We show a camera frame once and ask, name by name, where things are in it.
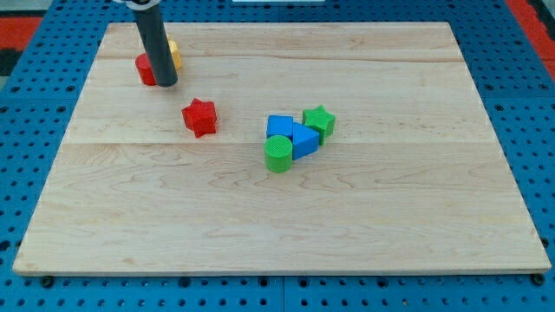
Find light wooden board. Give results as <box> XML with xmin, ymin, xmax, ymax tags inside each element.
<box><xmin>13</xmin><ymin>22</ymin><xmax>552</xmax><ymax>276</ymax></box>

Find blue triangle block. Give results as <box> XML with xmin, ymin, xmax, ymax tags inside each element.
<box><xmin>292</xmin><ymin>122</ymin><xmax>320</xmax><ymax>160</ymax></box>

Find green cylinder block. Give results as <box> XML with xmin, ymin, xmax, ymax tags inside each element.
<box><xmin>264</xmin><ymin>135</ymin><xmax>293</xmax><ymax>173</ymax></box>

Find red cylinder block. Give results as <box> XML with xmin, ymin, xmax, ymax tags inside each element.
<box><xmin>134</xmin><ymin>53</ymin><xmax>157</xmax><ymax>86</ymax></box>

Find yellow block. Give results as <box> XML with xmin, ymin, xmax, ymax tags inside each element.
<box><xmin>167</xmin><ymin>37</ymin><xmax>182</xmax><ymax>69</ymax></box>

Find green star block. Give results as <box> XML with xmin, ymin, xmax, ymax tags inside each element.
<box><xmin>302</xmin><ymin>105</ymin><xmax>336</xmax><ymax>146</ymax></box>

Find blue cube block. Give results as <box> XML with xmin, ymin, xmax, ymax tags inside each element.
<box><xmin>266</xmin><ymin>115</ymin><xmax>294</xmax><ymax>140</ymax></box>

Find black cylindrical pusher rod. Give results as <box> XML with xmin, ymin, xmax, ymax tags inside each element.
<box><xmin>127</xmin><ymin>0</ymin><xmax>178</xmax><ymax>88</ymax></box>

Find red star block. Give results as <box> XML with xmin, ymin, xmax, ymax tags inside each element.
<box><xmin>181</xmin><ymin>98</ymin><xmax>218</xmax><ymax>138</ymax></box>

